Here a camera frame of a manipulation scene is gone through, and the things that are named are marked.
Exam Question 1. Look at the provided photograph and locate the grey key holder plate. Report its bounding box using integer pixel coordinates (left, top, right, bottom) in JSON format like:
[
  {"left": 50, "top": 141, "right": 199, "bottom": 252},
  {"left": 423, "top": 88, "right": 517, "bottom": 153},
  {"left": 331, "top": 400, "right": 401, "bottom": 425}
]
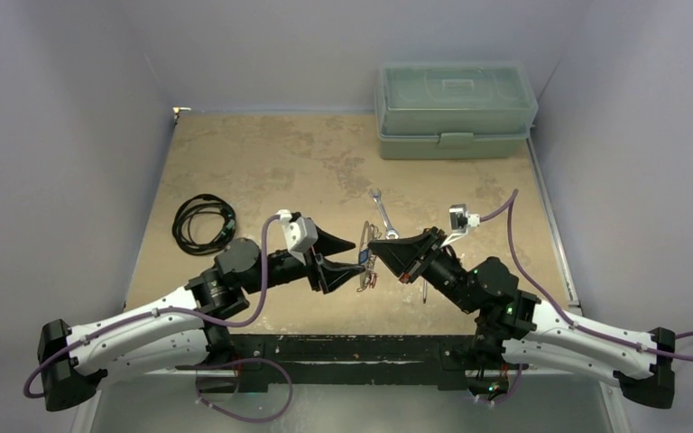
[{"left": 356, "top": 221, "right": 382, "bottom": 292}]

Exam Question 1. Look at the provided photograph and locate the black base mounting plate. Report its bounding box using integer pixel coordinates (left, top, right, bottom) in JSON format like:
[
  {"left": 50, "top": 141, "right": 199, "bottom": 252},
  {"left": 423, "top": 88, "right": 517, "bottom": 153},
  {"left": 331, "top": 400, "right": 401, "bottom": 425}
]
[{"left": 176, "top": 333, "right": 530, "bottom": 396}]

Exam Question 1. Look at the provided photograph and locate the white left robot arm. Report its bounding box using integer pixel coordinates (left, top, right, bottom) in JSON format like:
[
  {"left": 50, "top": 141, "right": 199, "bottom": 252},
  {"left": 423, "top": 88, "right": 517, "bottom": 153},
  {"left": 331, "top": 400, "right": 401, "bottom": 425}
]
[{"left": 23, "top": 212, "right": 365, "bottom": 411}]

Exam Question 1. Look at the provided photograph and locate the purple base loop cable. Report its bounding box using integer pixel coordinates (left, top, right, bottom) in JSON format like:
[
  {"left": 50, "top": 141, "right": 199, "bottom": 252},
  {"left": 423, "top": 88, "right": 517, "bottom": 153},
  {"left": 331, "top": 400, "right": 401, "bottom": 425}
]
[{"left": 193, "top": 357, "right": 295, "bottom": 426}]

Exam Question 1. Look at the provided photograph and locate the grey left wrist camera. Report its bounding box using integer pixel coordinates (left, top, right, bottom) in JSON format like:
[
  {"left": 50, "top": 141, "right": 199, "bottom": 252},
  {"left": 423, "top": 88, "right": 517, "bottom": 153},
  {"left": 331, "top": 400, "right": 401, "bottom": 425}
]
[{"left": 276, "top": 209, "right": 319, "bottom": 259}]

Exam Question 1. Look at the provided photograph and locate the coiled black cable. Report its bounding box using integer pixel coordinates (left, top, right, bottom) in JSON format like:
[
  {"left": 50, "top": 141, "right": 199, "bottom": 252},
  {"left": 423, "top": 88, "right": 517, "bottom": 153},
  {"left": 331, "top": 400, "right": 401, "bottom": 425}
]
[{"left": 171, "top": 192, "right": 237, "bottom": 256}]

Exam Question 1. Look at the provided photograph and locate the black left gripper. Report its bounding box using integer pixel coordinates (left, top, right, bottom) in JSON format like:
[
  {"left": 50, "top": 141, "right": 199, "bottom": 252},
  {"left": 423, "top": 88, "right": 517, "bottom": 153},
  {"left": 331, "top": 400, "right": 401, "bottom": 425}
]
[{"left": 243, "top": 224, "right": 365, "bottom": 295}]

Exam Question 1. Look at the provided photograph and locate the green plastic toolbox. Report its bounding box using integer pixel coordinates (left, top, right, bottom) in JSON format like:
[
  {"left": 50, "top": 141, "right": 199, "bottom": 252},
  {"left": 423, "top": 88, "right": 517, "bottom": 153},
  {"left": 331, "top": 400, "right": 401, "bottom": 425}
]
[{"left": 374, "top": 61, "right": 539, "bottom": 160}]

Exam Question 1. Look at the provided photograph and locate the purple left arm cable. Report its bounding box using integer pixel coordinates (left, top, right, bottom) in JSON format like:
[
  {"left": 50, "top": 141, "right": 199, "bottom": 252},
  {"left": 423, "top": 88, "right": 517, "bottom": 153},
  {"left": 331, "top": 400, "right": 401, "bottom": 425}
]
[{"left": 22, "top": 212, "right": 291, "bottom": 400}]

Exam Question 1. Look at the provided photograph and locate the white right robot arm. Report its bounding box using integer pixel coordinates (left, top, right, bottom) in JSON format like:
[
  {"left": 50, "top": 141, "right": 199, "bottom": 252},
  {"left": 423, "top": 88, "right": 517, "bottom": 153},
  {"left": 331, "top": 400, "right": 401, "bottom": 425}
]
[{"left": 368, "top": 227, "right": 676, "bottom": 410}]

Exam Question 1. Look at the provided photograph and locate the silver open-end wrench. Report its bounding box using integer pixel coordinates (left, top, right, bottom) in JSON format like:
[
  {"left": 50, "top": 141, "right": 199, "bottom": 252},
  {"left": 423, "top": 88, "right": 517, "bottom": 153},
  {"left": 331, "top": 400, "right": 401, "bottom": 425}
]
[{"left": 368, "top": 189, "right": 400, "bottom": 240}]

